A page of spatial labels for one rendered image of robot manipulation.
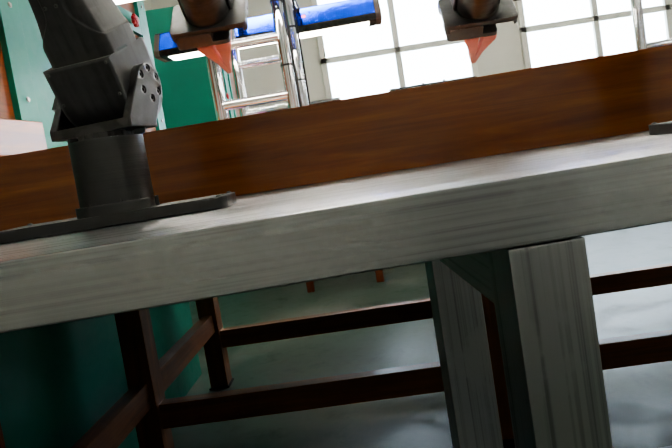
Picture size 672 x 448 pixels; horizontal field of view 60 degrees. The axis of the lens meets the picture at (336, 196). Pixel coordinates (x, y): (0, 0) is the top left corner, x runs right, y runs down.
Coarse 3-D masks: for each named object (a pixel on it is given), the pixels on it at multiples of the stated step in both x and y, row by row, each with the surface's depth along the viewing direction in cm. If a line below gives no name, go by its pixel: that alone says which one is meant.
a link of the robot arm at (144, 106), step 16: (144, 64) 51; (144, 80) 51; (128, 96) 49; (144, 96) 50; (160, 96) 53; (128, 112) 48; (144, 112) 50; (64, 128) 51; (80, 128) 49; (96, 128) 49; (112, 128) 48; (128, 128) 49; (144, 128) 50
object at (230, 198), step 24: (72, 144) 48; (96, 144) 48; (120, 144) 49; (144, 144) 51; (72, 168) 50; (96, 168) 48; (120, 168) 48; (144, 168) 50; (96, 192) 48; (120, 192) 48; (144, 192) 50; (96, 216) 48; (120, 216) 48; (144, 216) 48; (168, 216) 48; (0, 240) 48
